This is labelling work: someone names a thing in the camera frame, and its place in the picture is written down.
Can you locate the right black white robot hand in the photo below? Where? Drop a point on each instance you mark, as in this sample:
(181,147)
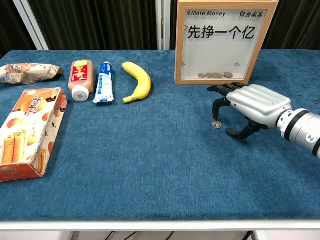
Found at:
(260,102)

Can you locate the silver coin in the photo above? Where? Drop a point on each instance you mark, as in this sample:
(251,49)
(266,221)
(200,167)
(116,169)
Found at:
(201,75)
(217,75)
(208,74)
(216,124)
(227,74)

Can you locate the silver coin inside money box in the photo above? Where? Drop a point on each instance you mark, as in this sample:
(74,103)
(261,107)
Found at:
(227,74)
(201,75)
(217,75)
(208,74)

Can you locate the black pleated curtain panel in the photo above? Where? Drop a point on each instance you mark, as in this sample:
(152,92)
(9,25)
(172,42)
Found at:
(100,25)
(295,25)
(12,25)
(174,25)

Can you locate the wooden glass-front money box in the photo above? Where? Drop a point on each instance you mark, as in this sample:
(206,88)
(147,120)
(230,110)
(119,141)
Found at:
(180,50)

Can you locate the yellow banana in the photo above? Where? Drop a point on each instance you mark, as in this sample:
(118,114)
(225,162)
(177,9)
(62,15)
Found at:
(142,80)

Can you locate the blue felt table cover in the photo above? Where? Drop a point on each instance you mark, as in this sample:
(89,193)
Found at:
(150,162)

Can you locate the blue white toothpaste tube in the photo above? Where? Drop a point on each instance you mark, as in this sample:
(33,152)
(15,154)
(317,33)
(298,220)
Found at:
(105,82)

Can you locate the brown bottle with red label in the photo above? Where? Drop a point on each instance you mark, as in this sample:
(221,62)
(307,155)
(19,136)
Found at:
(81,75)

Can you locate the orange egg roll biscuit box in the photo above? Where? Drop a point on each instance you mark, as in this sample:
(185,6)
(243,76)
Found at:
(27,130)

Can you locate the brown crinkled snack bag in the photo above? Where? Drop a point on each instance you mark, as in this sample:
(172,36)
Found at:
(27,73)

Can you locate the grey partition frame post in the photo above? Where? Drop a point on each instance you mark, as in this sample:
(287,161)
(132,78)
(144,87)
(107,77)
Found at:
(32,25)
(163,25)

